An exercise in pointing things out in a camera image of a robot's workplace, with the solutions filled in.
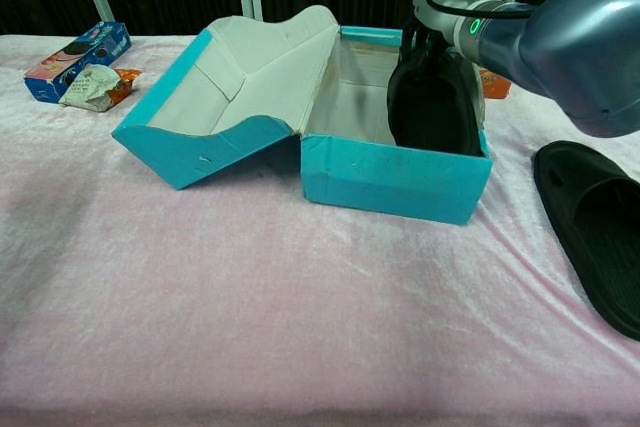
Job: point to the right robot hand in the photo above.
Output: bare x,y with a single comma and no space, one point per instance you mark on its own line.
425,44

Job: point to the black rubber slipper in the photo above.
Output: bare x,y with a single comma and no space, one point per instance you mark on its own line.
430,112
600,227

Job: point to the teal cardboard shoe box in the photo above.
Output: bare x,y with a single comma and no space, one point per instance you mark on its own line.
390,182

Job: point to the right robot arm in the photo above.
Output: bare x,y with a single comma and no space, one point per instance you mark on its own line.
575,47

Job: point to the orange biscuit box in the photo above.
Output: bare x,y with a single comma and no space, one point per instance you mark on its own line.
497,87

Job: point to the blue cookie box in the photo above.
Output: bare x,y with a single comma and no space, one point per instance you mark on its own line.
100,39

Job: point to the small orange snack packet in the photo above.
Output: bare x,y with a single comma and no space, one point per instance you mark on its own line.
127,84

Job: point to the pink velvet tablecloth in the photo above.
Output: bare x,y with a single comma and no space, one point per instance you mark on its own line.
250,297

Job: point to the crumpled white snack wrapper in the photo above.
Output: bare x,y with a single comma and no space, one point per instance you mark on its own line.
87,87

